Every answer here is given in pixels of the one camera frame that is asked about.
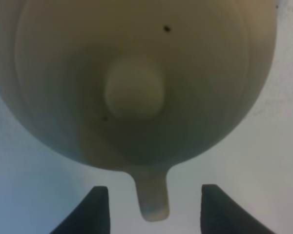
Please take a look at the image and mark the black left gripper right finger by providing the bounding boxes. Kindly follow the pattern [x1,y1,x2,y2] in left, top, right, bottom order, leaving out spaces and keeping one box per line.
[200,184,273,234]

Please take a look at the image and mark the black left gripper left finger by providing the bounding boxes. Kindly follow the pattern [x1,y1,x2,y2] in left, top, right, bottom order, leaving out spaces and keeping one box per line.
[52,186,110,234]

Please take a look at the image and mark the beige ceramic teapot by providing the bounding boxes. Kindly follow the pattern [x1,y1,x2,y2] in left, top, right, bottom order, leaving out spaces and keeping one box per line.
[0,0,277,222]

